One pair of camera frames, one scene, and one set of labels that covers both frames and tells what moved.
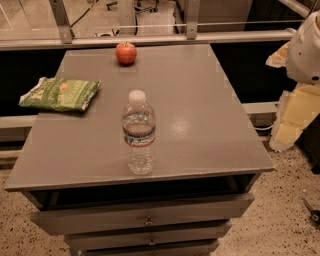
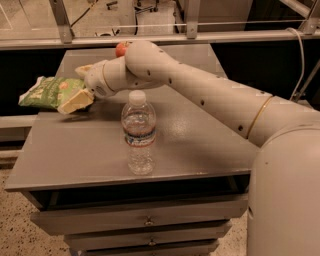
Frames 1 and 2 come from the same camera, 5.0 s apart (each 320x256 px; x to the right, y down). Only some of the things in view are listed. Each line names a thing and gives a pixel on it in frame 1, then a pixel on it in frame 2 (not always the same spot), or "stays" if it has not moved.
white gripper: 305,56 → 95,79
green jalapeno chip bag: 59,94 stays
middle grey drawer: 208,232 stays
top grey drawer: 120,217 stays
